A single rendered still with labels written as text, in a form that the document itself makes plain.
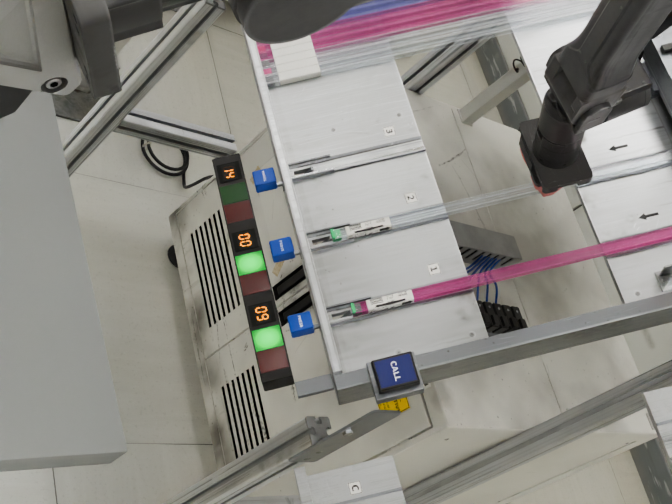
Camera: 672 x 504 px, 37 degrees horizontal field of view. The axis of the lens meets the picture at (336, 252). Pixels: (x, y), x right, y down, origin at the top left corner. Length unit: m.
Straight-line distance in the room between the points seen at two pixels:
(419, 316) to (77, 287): 0.42
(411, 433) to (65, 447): 0.63
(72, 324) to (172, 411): 0.84
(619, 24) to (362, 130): 0.51
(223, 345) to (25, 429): 0.88
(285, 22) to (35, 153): 0.74
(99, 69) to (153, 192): 1.72
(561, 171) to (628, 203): 0.14
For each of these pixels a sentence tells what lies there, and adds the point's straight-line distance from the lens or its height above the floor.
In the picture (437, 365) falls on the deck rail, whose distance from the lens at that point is 1.23.
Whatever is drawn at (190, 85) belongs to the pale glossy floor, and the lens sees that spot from 2.56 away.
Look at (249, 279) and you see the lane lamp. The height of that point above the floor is 0.65.
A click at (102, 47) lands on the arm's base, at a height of 1.19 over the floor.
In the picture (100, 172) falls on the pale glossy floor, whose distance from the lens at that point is 2.21.
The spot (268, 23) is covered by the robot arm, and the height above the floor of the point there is 1.21.
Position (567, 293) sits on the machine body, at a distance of 1.99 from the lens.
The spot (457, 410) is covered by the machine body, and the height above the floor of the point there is 0.62.
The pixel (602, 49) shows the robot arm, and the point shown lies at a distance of 1.03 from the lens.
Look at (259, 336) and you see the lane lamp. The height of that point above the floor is 0.65.
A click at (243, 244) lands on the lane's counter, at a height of 0.66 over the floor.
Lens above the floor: 1.52
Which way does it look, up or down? 36 degrees down
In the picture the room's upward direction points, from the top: 53 degrees clockwise
